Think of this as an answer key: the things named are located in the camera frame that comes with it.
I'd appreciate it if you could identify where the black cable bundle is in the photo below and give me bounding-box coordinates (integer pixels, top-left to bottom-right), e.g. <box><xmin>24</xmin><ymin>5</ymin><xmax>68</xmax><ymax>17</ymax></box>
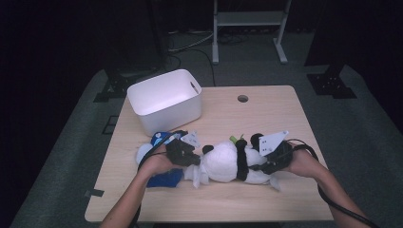
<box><xmin>218</xmin><ymin>31</ymin><xmax>250</xmax><ymax>46</ymax></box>

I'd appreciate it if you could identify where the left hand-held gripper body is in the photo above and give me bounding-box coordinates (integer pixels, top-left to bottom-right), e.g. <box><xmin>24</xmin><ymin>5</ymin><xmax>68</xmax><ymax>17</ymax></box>
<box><xmin>164</xmin><ymin>130</ymin><xmax>202</xmax><ymax>166</ymax></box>

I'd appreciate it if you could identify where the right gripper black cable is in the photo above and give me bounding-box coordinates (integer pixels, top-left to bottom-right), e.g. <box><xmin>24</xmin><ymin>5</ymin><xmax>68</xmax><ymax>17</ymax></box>
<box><xmin>286</xmin><ymin>138</ymin><xmax>379</xmax><ymax>228</ymax></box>

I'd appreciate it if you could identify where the black floor cable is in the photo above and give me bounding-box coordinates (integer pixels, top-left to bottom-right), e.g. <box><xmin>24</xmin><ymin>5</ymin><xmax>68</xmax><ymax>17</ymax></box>
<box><xmin>169</xmin><ymin>47</ymin><xmax>218</xmax><ymax>87</ymax></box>

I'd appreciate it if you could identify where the person's left hand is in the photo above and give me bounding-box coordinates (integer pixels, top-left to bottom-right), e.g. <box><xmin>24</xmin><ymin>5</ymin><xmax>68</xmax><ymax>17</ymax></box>
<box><xmin>137</xmin><ymin>143</ymin><xmax>182</xmax><ymax>179</ymax></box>

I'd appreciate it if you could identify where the black stand with square base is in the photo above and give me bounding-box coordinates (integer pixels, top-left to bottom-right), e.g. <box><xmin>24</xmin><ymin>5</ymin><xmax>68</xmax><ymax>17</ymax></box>
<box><xmin>303</xmin><ymin>0</ymin><xmax>357</xmax><ymax>100</ymax></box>

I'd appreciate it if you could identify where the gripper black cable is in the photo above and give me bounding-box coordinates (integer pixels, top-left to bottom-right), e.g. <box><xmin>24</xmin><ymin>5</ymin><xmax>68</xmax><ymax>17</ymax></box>
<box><xmin>127</xmin><ymin>129</ymin><xmax>188</xmax><ymax>228</ymax></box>
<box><xmin>286</xmin><ymin>138</ymin><xmax>379</xmax><ymax>228</ymax></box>

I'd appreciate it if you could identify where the white plastic bin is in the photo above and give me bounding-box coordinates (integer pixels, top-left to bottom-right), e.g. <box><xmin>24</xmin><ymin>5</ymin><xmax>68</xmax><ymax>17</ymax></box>
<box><xmin>126</xmin><ymin>68</ymin><xmax>203</xmax><ymax>137</ymax></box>

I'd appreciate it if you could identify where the blue wet wipes pack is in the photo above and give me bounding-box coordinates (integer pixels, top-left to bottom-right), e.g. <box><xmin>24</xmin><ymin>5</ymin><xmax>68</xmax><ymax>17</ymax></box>
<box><xmin>135</xmin><ymin>130</ymin><xmax>188</xmax><ymax>188</ymax></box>

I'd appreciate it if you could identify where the white floor cable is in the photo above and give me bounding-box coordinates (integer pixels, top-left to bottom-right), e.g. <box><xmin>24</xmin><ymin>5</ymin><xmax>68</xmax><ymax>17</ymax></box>
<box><xmin>167</xmin><ymin>30</ymin><xmax>215</xmax><ymax>53</ymax></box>

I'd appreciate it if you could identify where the black stand with long feet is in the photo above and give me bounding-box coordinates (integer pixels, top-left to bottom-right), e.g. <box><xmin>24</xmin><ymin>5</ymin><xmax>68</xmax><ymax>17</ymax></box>
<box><xmin>93</xmin><ymin>0</ymin><xmax>170</xmax><ymax>104</ymax></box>

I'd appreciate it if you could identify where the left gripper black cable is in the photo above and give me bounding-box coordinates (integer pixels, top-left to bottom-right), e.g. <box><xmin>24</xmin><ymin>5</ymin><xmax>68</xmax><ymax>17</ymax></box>
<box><xmin>127</xmin><ymin>129</ymin><xmax>188</xmax><ymax>228</ymax></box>

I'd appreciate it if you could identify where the white metal stand frame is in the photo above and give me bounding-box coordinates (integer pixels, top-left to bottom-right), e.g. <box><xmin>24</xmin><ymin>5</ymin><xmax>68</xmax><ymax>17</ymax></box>
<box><xmin>211</xmin><ymin>0</ymin><xmax>293</xmax><ymax>66</ymax></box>

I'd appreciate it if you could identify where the panda plush toy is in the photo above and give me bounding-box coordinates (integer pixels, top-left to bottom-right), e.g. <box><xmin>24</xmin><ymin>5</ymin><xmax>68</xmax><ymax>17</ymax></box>
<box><xmin>201</xmin><ymin>132</ymin><xmax>277</xmax><ymax>185</ymax></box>

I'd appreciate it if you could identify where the person's right hand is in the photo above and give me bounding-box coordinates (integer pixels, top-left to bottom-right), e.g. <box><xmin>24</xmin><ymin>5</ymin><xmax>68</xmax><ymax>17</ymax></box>
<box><xmin>281</xmin><ymin>143</ymin><xmax>321</xmax><ymax>180</ymax></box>

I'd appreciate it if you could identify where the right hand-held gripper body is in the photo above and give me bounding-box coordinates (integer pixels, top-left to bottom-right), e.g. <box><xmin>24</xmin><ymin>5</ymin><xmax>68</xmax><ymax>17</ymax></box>
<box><xmin>258</xmin><ymin>130</ymin><xmax>294</xmax><ymax>175</ymax></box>

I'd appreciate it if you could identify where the dark tape strip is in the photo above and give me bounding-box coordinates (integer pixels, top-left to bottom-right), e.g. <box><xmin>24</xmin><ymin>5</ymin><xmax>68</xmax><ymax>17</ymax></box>
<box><xmin>84</xmin><ymin>188</ymin><xmax>105</xmax><ymax>198</ymax></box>

